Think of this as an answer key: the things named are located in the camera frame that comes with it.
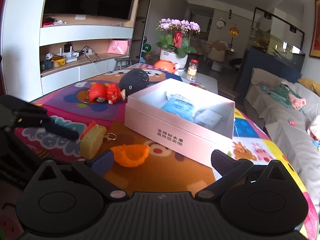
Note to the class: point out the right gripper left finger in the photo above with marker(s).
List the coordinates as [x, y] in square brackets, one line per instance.
[92, 171]

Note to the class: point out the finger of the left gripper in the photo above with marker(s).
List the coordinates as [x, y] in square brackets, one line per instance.
[52, 127]

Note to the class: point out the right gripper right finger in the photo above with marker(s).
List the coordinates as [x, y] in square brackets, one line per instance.
[232, 171]

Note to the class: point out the orange plastic toy piece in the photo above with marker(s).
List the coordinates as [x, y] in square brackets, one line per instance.
[130, 155]

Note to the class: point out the red hooded figure keychain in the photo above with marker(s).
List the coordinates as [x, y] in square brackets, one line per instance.
[110, 93]

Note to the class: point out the pink cardboard box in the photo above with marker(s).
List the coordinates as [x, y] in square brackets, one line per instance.
[143, 115]

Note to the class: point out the blue white wipes pack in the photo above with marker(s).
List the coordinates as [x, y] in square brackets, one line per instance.
[179, 105]

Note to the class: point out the black plush toy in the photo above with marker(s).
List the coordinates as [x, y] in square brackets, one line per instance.
[133, 81]

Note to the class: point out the grey covered sofa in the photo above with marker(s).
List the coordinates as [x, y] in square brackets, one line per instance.
[286, 126]

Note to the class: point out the small wooden stool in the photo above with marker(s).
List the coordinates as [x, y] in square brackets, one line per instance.
[123, 62]

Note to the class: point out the white tv shelf unit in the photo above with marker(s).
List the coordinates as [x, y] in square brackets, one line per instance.
[42, 53]

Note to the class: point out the green clothes on sofa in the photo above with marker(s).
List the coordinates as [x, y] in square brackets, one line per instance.
[280, 94]

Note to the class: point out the pink plush on sofa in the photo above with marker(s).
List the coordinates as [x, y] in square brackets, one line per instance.
[296, 102]

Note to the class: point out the pink gift bag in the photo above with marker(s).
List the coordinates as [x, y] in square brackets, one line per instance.
[119, 47]

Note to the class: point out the glass jar red lid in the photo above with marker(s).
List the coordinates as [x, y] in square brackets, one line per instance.
[192, 69]

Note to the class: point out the dining chair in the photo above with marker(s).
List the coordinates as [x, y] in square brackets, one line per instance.
[217, 53]

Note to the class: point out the orange round bowl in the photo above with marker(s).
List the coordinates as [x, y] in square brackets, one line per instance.
[166, 65]

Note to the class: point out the yellow cushion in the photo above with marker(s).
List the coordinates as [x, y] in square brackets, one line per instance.
[310, 84]

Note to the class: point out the potted pink orchid plant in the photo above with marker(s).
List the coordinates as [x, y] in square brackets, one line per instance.
[175, 43]

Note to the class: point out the glass fish tank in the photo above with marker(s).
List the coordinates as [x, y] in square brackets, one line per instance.
[276, 36]

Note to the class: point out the round wall clock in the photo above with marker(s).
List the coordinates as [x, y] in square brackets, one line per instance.
[220, 23]

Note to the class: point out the red framed wall picture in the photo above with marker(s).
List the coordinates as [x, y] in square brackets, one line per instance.
[315, 46]

